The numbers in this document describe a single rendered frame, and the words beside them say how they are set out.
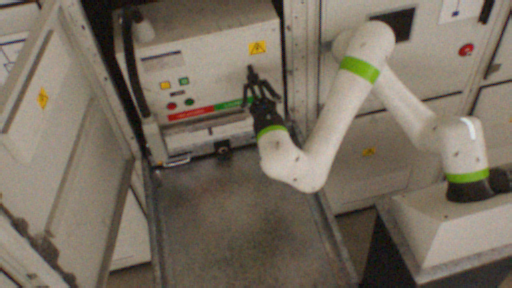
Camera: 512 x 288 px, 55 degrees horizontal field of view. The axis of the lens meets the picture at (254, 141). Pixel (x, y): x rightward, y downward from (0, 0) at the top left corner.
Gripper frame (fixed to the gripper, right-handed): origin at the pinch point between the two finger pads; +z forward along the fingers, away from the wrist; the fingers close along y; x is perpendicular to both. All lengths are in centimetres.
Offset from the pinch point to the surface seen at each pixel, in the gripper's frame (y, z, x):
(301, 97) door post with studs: 18.9, 9.5, -25.6
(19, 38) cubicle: -62, 7, 25
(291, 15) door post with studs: 16.0, 9.7, 12.0
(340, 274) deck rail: 12, -55, -38
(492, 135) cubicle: 111, 8, -78
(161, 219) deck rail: -40, -20, -38
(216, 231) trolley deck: -22, -30, -38
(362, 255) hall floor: 43, -15, -123
